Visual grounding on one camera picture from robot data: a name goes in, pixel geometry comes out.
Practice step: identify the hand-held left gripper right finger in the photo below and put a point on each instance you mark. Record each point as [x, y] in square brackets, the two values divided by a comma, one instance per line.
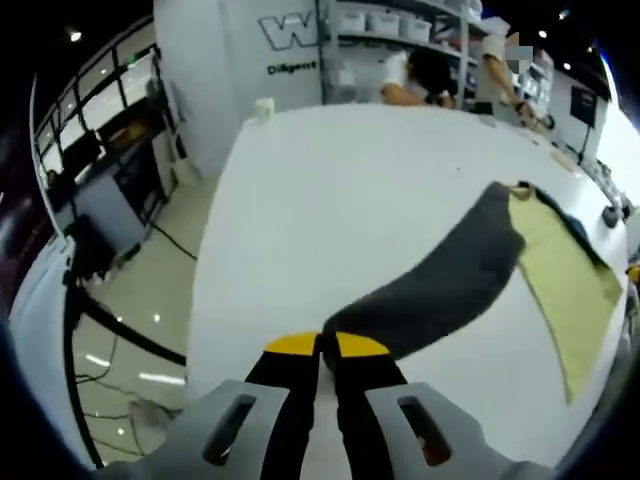
[365, 410]

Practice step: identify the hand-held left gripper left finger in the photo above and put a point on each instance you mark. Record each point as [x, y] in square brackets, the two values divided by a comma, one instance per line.
[280, 400]

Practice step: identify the yellow garment with grey sleeves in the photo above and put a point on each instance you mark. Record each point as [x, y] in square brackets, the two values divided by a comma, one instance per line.
[430, 295]

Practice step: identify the blue cloth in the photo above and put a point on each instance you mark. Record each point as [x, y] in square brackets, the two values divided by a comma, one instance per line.
[575, 227]

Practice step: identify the beige garment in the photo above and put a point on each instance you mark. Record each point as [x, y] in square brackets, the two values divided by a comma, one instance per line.
[565, 160]

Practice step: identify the white cup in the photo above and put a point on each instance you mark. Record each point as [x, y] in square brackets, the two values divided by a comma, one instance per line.
[264, 109]

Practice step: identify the grey round object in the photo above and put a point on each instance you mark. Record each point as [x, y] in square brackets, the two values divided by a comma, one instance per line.
[612, 216]

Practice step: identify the computer monitor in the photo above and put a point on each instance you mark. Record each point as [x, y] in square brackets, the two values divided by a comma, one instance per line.
[81, 150]

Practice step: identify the metal storage shelf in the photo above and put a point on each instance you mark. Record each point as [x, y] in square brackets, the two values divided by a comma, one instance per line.
[350, 50]

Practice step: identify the black sign on stand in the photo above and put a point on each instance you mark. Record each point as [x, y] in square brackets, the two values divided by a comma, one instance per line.
[584, 102]

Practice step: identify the white storage bin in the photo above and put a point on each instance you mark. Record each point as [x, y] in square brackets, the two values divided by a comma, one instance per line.
[352, 21]
[384, 21]
[416, 26]

